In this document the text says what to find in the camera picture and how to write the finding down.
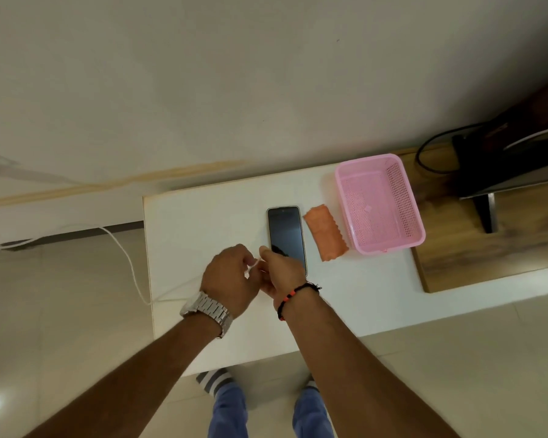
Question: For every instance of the person's right hand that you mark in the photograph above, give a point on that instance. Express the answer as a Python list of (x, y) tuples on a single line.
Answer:
[(281, 273)]

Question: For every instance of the person's left hand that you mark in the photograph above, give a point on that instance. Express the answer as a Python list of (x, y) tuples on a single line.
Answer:
[(226, 282)]

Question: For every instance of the black smartphone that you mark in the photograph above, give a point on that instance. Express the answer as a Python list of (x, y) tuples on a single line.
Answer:
[(285, 232)]

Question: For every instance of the orange cleaning cloth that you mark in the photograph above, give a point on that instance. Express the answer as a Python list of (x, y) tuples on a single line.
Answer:
[(326, 232)]

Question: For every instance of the person's right forearm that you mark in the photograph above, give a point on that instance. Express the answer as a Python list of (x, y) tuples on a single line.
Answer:
[(365, 374)]

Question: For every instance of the person's left forearm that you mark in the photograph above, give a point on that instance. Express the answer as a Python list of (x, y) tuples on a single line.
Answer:
[(128, 383)]

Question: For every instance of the person's left striped sock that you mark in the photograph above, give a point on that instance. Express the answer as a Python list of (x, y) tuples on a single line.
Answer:
[(214, 380)]

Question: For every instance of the person's striped sock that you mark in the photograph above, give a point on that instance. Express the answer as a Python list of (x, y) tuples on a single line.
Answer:
[(214, 380), (310, 383)]

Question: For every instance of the person's right striped sock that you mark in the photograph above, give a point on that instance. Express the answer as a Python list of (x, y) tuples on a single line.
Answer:
[(310, 383)]

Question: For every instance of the person's left jeans leg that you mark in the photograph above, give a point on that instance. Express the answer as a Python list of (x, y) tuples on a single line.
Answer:
[(229, 415)]

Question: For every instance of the person's jeans leg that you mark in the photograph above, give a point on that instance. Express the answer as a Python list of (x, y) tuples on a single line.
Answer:
[(308, 417), (229, 415)]

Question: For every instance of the person's right jeans leg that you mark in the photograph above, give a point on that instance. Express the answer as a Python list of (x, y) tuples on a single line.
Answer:
[(308, 417)]

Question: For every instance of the silver metal wristwatch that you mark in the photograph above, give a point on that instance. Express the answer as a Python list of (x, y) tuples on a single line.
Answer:
[(210, 310)]

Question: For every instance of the pink plastic basket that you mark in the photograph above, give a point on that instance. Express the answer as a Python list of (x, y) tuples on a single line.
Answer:
[(379, 205)]

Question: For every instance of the brown wooden board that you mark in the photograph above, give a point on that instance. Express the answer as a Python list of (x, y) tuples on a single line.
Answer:
[(461, 255)]

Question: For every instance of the black television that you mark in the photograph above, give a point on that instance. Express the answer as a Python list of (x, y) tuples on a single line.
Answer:
[(507, 155)]

